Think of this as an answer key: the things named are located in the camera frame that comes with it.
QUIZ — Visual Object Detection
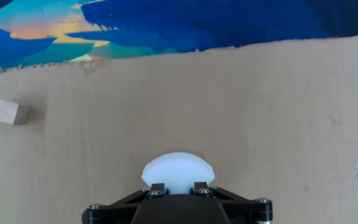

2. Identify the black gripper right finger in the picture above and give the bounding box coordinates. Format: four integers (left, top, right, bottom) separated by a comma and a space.
191, 182, 273, 224

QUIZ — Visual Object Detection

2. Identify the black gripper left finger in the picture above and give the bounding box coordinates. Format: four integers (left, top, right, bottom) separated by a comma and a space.
82, 183, 169, 224

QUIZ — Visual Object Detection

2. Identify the white rectangular sponge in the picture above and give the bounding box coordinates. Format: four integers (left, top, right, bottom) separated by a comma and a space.
140, 151, 216, 195

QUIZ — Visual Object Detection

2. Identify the brown cardboard sheet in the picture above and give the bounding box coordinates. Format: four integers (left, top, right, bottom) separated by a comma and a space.
0, 34, 358, 224

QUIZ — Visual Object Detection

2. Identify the small wooden cube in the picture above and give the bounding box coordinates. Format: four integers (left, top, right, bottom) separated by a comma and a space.
0, 98, 30, 126

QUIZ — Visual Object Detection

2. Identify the printed landscape cloth mat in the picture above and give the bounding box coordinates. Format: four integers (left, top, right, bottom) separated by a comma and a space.
0, 0, 358, 73

